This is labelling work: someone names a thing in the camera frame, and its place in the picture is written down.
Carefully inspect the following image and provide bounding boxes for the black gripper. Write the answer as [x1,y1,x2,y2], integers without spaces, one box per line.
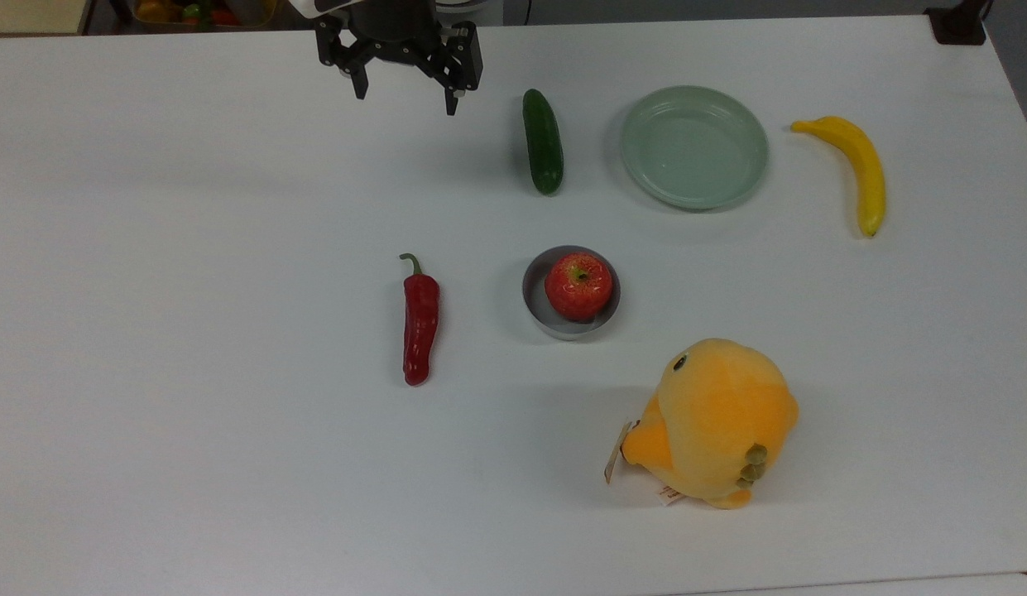
[314,0,484,117]

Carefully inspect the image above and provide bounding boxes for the red apple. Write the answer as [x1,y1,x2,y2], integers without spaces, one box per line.
[544,252,614,323]

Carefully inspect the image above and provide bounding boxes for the grey round bowl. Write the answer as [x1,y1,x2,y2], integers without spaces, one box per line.
[522,245,622,342]

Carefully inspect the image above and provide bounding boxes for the green cucumber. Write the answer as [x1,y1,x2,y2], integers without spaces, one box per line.
[521,89,564,197]

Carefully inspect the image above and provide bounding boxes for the clear plastic fruit container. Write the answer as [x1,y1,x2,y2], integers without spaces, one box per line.
[131,0,292,32]

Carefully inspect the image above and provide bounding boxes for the red chili pepper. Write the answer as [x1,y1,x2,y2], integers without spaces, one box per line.
[399,253,441,387]

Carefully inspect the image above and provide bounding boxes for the pale green plate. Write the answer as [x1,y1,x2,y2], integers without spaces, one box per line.
[620,85,770,211]

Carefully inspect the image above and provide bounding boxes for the beige wooden furniture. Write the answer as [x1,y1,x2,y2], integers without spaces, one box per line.
[0,0,94,36]

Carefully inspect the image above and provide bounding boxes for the yellow plush chick toy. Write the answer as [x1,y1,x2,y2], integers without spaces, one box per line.
[604,338,800,510]

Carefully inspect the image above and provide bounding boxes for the yellow banana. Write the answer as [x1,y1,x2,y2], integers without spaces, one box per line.
[790,116,887,238]

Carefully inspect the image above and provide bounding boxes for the black clamp block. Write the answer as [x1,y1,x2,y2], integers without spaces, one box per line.
[925,0,991,46]

